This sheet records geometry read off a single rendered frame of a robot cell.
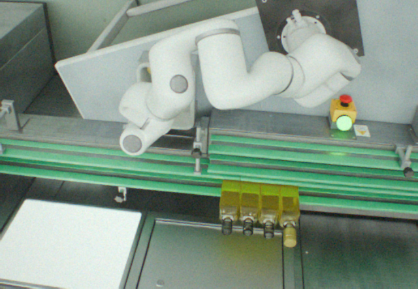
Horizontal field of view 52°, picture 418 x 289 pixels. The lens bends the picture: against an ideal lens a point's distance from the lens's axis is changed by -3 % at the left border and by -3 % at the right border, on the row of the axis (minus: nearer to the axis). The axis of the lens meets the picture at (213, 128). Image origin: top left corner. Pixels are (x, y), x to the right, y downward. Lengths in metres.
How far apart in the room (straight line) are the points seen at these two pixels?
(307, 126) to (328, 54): 0.53
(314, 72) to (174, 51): 0.28
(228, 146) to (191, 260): 0.35
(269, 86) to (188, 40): 0.18
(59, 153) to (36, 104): 0.68
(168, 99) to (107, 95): 0.68
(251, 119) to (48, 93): 1.12
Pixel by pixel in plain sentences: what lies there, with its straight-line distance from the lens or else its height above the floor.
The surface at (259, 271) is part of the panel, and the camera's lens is 1.33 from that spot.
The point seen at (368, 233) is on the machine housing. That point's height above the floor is 0.95.
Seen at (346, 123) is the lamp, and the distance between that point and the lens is 1.37.
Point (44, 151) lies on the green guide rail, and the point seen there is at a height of 0.93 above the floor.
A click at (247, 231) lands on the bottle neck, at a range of 1.26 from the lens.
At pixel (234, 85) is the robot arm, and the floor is 1.29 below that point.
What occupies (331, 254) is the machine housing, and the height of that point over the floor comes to 1.05.
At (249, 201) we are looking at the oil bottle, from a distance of 1.29.
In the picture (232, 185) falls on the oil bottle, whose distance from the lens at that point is 1.34.
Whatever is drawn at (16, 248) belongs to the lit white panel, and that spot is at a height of 1.20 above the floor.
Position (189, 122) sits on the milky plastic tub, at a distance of 1.40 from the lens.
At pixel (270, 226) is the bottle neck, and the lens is 1.26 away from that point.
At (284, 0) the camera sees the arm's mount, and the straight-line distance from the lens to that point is 1.26.
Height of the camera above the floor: 1.98
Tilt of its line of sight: 55 degrees down
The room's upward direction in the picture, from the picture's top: 170 degrees counter-clockwise
